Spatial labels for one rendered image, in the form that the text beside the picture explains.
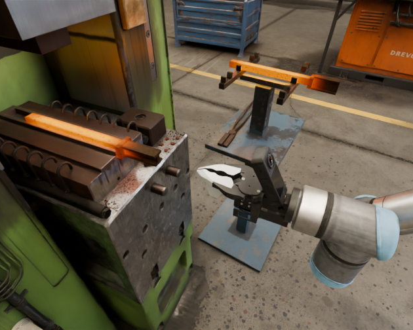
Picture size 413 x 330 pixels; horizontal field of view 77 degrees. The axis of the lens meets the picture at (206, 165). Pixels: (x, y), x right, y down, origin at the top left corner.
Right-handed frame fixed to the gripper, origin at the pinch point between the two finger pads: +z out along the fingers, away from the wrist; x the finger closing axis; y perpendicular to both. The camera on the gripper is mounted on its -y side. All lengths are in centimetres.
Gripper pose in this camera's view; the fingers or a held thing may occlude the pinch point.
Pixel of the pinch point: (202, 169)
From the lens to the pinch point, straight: 55.3
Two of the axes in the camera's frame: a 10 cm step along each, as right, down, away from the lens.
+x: 4.1, -6.1, 6.8
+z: -9.1, -2.7, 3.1
